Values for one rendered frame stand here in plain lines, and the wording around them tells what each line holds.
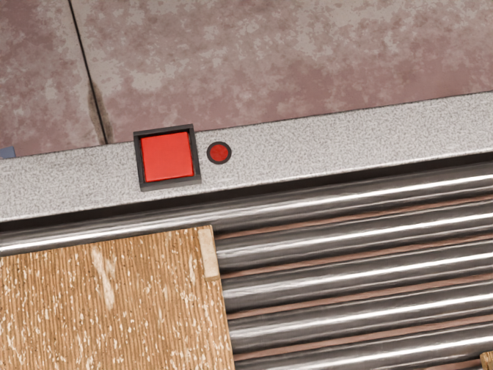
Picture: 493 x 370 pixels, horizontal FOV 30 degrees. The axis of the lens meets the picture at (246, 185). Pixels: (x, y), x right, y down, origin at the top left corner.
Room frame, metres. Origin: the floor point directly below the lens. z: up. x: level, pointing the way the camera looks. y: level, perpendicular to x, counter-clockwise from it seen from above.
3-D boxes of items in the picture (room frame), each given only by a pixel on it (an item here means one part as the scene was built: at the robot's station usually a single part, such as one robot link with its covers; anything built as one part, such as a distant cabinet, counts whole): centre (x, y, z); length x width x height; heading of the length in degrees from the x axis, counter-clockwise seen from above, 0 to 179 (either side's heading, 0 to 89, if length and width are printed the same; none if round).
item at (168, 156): (0.43, 0.10, 0.92); 0.06 x 0.06 x 0.01; 11
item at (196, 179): (0.43, 0.10, 0.92); 0.08 x 0.08 x 0.02; 11
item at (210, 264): (0.30, 0.04, 0.95); 0.06 x 0.02 x 0.03; 11
